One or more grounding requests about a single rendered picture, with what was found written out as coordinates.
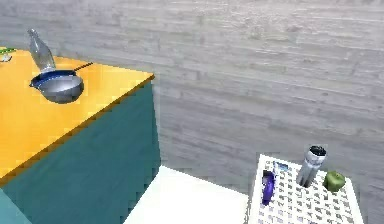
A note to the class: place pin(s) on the teal cabinet with orange top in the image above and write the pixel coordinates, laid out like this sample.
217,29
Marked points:
100,160

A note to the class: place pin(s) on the grey metal frying pan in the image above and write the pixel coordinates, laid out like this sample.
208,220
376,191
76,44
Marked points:
60,85

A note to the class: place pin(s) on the white lattice table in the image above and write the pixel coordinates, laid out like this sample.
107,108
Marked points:
300,200

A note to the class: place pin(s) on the green apple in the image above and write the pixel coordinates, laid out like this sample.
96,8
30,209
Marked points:
334,181

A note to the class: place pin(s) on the small green and white object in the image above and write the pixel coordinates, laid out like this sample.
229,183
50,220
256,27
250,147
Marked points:
5,55

